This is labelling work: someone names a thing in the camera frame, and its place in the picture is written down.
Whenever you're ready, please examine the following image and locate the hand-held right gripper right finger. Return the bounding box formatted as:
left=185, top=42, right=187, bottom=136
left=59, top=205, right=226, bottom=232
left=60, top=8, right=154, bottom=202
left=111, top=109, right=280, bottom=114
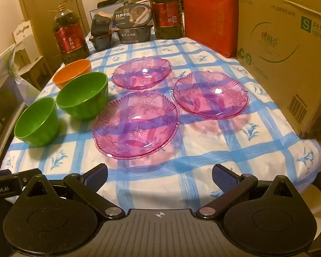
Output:
left=196, top=163, right=297, bottom=219

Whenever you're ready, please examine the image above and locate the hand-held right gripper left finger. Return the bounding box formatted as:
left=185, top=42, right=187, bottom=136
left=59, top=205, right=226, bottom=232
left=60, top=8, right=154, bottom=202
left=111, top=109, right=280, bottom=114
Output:
left=24, top=163, right=125, bottom=219

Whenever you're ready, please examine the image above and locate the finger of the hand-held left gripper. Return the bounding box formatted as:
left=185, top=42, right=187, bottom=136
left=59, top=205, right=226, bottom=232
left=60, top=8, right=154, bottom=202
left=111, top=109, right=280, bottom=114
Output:
left=16, top=168, right=42, bottom=190

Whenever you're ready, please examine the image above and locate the green plastic bowl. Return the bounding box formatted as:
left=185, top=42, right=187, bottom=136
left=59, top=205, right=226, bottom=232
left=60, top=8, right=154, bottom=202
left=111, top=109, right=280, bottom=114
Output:
left=14, top=97, right=60, bottom=147
left=56, top=72, right=109, bottom=120

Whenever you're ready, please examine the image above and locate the purple transparent plastic plate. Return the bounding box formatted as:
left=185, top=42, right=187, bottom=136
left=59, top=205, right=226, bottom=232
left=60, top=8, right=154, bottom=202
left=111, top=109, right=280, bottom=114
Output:
left=171, top=70, right=250, bottom=120
left=112, top=56, right=173, bottom=90
left=93, top=91, right=180, bottom=159

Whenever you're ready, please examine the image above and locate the orange plastic bowl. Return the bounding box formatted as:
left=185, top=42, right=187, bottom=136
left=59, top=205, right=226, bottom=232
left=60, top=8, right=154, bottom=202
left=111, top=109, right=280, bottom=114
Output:
left=53, top=59, right=92, bottom=89

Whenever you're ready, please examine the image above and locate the blue checked tablecloth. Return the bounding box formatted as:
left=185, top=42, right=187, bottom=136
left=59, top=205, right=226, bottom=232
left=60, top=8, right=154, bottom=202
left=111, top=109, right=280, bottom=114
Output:
left=5, top=36, right=321, bottom=212

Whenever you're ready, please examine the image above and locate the checked chair cover cloth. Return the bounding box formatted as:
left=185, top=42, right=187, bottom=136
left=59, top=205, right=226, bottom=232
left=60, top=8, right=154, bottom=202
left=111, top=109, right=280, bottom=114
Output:
left=0, top=43, right=40, bottom=105

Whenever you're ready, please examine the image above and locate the white wooden chair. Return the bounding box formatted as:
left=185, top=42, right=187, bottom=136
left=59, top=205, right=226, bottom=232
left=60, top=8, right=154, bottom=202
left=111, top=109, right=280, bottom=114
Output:
left=12, top=20, right=54, bottom=91

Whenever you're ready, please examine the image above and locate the large cardboard box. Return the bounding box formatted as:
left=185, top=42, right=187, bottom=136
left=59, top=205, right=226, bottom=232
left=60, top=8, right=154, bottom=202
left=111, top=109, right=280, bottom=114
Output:
left=235, top=0, right=321, bottom=140

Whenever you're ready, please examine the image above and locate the dark plastic food bowl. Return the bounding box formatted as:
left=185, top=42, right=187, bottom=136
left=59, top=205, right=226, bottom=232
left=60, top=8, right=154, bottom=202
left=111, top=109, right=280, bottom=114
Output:
left=91, top=12, right=114, bottom=36
left=89, top=32, right=115, bottom=52

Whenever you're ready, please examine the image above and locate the cooking oil bottle red label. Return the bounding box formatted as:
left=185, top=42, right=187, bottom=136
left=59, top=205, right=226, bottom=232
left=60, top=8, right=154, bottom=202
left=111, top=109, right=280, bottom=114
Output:
left=149, top=0, right=184, bottom=39
left=52, top=4, right=90, bottom=65

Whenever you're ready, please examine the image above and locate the dark instant rice box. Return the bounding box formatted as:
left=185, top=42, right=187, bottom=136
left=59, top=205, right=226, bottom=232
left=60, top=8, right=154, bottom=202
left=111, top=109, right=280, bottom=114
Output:
left=116, top=25, right=153, bottom=44

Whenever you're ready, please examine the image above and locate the red fabric tote bag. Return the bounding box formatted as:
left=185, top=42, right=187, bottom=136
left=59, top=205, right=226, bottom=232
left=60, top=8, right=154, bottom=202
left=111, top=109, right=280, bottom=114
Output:
left=182, top=0, right=240, bottom=58

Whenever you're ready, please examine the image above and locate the instant rice box with photo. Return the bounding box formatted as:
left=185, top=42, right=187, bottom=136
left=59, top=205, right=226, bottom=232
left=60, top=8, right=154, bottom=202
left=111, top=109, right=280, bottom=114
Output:
left=113, top=4, right=153, bottom=30

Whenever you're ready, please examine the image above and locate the black bag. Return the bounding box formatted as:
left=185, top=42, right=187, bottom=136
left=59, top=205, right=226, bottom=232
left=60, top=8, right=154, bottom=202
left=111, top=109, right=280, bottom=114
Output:
left=98, top=0, right=127, bottom=9

